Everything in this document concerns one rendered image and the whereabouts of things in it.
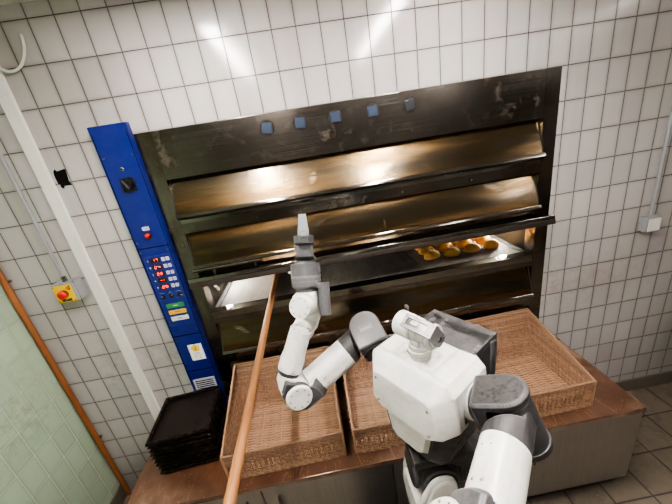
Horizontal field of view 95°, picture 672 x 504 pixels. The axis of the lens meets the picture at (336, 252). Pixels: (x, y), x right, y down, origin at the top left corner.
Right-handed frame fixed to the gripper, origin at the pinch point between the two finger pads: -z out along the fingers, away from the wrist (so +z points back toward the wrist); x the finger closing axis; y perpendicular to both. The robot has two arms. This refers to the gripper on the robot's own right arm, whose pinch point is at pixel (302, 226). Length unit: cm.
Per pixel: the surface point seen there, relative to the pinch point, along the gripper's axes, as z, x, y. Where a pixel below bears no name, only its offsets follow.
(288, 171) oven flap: -34, -54, 4
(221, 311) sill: 32, -81, 46
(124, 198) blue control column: -25, -55, 78
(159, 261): 4, -67, 70
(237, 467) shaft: 63, 6, 21
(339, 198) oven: -20, -57, -20
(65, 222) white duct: -17, -61, 107
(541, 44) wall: -79, -29, -111
